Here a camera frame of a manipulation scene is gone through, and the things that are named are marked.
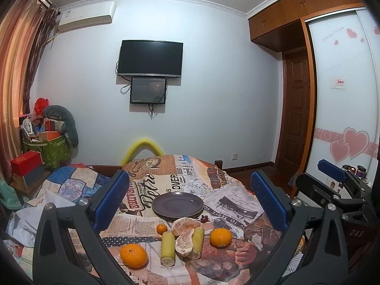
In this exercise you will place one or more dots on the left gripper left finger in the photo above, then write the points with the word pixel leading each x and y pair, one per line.
pixel 55 260

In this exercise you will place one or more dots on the green storage box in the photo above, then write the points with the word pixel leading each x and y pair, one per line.
pixel 54 153

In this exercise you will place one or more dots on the small mandarin orange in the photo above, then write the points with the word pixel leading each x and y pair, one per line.
pixel 161 228

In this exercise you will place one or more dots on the wall mounted black television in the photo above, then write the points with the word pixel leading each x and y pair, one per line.
pixel 150 58

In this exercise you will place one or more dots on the peeled pomelo piece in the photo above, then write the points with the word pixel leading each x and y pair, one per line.
pixel 184 243
pixel 182 225

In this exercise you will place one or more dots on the stickered large orange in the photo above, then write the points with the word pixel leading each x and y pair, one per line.
pixel 220 237

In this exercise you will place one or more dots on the upper peeled pomelo piece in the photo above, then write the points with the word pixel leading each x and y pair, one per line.
pixel 182 225

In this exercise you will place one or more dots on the dark purple plate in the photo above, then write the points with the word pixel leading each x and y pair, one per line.
pixel 175 205

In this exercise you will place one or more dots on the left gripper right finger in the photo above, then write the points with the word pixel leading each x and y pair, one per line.
pixel 326 260

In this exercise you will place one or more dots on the dark red grape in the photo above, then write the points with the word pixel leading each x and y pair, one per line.
pixel 204 219

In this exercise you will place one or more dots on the brown wooden door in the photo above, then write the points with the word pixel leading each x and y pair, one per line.
pixel 296 105

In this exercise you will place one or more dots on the red gift box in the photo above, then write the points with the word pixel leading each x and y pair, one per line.
pixel 26 162

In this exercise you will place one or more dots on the white air conditioner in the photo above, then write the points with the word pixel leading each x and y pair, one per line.
pixel 87 16

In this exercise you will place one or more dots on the wooden wardrobe with hearts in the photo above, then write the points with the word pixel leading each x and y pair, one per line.
pixel 342 42

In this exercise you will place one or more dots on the newspaper print tablecloth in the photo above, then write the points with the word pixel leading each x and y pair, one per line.
pixel 227 204

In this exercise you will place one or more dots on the lower peeled pomelo piece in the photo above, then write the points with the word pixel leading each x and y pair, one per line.
pixel 184 243

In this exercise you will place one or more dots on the small black monitor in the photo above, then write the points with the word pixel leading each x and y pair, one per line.
pixel 149 91

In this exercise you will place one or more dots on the patchwork blue quilt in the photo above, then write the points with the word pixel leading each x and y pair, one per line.
pixel 71 183

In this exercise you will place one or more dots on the brown striped curtain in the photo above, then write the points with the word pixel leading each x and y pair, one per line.
pixel 24 31

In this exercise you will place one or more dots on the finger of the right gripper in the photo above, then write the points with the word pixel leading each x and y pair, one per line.
pixel 332 171

